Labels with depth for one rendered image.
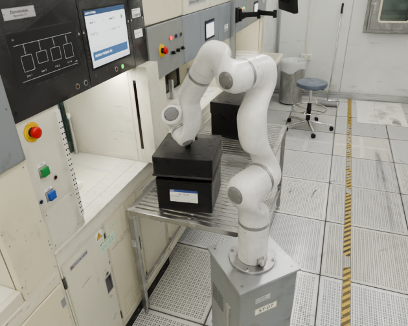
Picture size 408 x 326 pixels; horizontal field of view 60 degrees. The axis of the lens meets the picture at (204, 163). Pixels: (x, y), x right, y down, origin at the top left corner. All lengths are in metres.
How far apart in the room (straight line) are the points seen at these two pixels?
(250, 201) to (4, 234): 0.79
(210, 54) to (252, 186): 0.45
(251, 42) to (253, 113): 3.52
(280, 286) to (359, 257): 1.35
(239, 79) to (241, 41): 3.62
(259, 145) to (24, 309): 1.00
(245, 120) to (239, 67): 0.18
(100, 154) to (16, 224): 0.95
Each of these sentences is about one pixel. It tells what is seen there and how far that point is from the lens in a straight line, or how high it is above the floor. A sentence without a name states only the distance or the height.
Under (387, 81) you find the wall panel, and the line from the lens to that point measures 5.85.
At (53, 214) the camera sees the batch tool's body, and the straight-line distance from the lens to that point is 1.45.
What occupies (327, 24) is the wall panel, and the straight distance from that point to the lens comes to 5.67.
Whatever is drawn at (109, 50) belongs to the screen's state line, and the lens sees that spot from 1.61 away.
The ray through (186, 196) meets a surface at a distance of 1.71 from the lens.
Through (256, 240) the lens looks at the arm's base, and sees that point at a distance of 1.38.
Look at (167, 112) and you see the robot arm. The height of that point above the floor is 1.31.
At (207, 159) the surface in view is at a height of 1.06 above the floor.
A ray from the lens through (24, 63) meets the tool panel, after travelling 1.27.
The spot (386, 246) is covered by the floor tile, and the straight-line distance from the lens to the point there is 2.95.
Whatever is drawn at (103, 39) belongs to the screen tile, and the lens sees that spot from 1.58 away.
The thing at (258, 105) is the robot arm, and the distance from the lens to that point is 1.17.
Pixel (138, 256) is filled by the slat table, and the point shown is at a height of 0.46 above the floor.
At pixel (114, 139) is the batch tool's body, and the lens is 2.05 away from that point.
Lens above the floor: 1.80
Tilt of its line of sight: 29 degrees down
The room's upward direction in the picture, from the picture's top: 2 degrees counter-clockwise
